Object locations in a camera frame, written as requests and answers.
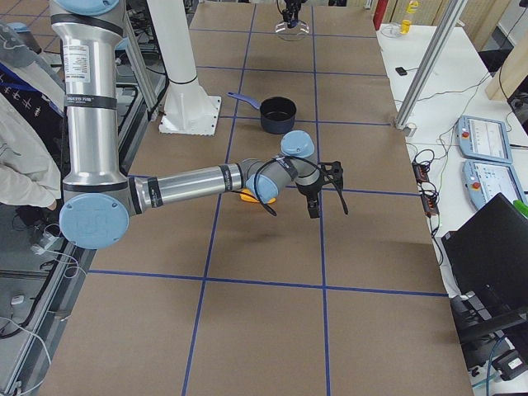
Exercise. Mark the dark blue saucepan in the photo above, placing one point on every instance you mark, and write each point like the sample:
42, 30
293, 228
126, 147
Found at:
277, 114

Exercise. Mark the upper teach pendant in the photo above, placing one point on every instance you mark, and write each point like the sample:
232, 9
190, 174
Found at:
484, 139

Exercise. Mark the black monitor stand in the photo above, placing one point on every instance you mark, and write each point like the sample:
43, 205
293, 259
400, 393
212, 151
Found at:
483, 316

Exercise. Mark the black laptop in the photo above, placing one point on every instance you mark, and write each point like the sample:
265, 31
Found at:
489, 252

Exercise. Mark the lower teach pendant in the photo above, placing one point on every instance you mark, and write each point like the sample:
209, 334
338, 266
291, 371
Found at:
484, 179

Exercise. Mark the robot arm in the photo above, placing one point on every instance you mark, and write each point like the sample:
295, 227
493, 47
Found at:
99, 199
291, 18

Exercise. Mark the aluminium camera post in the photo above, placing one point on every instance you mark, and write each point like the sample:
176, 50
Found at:
438, 41

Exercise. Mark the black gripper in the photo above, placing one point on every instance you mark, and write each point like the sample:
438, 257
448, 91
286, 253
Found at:
289, 11
308, 190

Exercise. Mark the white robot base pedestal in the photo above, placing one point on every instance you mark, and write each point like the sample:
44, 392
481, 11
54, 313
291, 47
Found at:
188, 109

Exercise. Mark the small black box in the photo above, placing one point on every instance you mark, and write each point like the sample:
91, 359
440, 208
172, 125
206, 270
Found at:
401, 71

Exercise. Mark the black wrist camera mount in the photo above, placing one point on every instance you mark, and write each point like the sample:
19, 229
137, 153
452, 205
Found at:
332, 174

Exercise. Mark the yellow corn cob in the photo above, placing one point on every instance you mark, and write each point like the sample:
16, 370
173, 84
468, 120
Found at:
247, 195

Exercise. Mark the person in white coat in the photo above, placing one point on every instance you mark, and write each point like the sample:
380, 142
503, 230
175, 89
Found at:
32, 127

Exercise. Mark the teach pendant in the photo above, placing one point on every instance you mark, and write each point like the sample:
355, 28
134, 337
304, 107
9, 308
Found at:
484, 179
484, 139

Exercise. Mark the glass pot lid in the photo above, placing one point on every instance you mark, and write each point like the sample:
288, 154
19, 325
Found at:
293, 34

